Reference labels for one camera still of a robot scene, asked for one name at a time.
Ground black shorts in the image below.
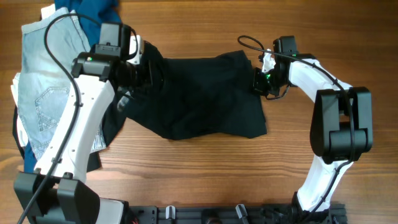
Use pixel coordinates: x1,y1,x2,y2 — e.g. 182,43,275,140
117,42,267,140

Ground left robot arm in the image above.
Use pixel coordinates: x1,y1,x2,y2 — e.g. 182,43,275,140
14,22,143,223

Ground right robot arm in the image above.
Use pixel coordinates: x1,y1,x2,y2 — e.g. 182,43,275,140
253,36,373,217

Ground blue t-shirt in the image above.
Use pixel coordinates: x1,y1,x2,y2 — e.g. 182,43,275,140
23,0,125,174

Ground light denim shorts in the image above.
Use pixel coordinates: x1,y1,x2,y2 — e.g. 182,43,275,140
17,7,90,159

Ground white garment in pile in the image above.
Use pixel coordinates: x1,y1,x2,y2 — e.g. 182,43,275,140
11,4,55,147

